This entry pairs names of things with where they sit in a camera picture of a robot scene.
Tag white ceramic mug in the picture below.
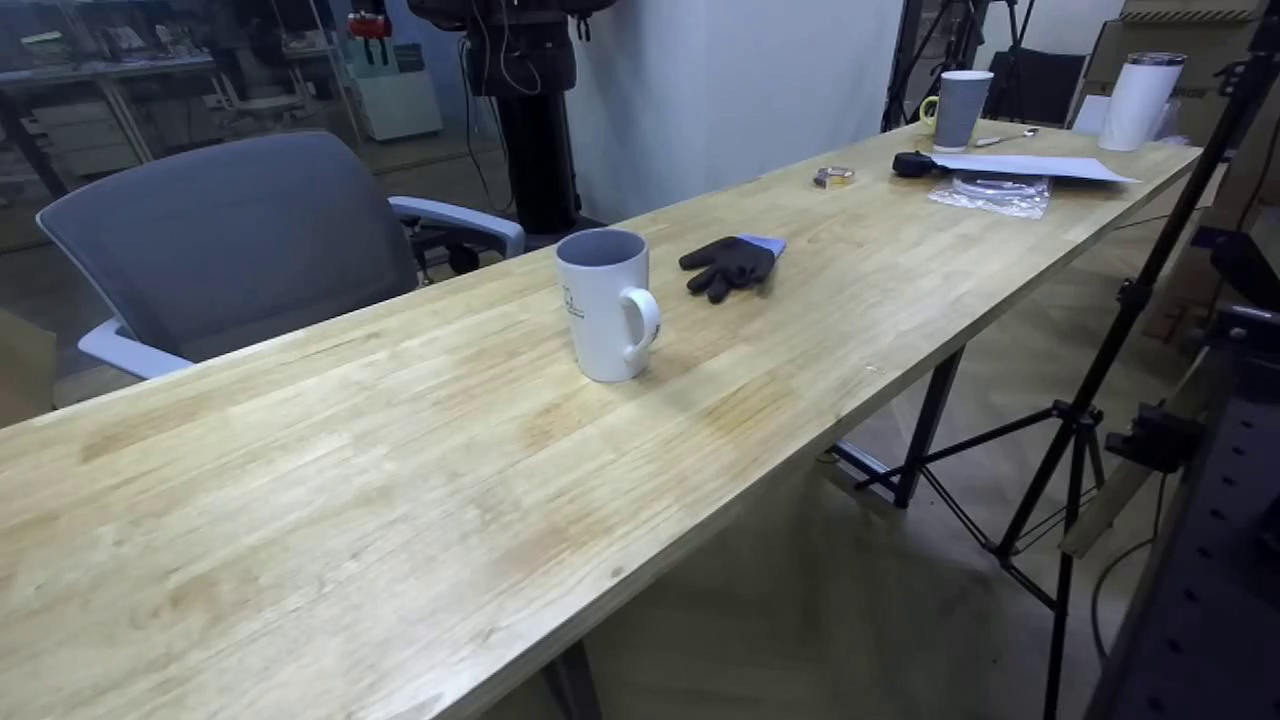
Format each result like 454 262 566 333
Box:
556 228 665 384

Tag black work glove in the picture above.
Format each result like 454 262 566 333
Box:
679 237 778 303

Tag small metal keys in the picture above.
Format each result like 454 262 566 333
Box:
812 164 854 188

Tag black table leg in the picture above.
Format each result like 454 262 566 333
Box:
890 345 965 507

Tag small black object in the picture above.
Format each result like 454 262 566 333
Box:
890 151 936 181

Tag white paper sheets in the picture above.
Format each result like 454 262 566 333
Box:
925 151 1136 182

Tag clear plastic bag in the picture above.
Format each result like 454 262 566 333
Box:
933 177 1051 221

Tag grey office chair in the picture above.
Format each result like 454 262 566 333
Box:
35 132 526 380

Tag white paper roll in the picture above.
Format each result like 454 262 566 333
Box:
1099 51 1183 151

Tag black perforated breadboard table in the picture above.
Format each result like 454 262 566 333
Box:
1084 306 1280 720

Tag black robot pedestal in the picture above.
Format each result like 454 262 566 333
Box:
408 0 614 237

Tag black camera tripod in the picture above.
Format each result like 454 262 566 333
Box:
829 0 1280 720

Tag grey cup with yellow handle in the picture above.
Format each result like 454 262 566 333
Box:
919 67 991 151

